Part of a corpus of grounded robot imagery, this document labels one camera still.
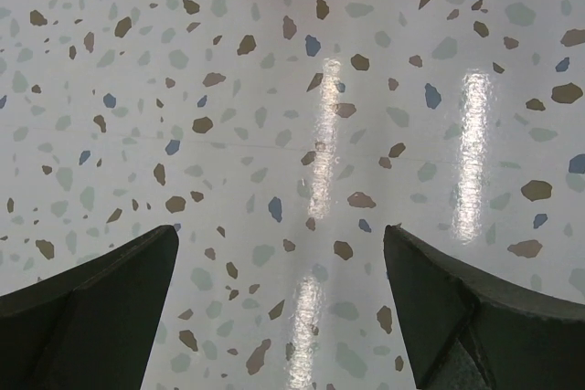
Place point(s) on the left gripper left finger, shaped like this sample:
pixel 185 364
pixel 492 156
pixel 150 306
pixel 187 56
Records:
pixel 92 326

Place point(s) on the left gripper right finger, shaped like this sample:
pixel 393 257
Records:
pixel 464 328

